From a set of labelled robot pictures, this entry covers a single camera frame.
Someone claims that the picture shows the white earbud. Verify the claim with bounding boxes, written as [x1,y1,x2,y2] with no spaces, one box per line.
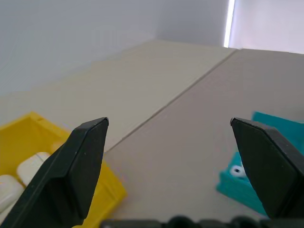
[230,166,246,178]

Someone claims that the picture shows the teal brick-pattern tray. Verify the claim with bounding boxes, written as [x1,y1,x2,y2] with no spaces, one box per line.
[215,111,304,217]

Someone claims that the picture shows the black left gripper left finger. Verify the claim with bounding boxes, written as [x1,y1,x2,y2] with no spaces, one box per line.
[0,116,109,228]

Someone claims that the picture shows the white earbud charging case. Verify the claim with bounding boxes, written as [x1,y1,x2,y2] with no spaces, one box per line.
[0,174,26,214]
[16,152,52,187]

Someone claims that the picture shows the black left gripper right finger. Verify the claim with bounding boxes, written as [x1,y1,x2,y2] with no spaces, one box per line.
[230,116,304,220]

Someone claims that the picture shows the yellow plastic tray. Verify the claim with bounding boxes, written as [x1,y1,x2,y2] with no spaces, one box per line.
[0,111,128,228]

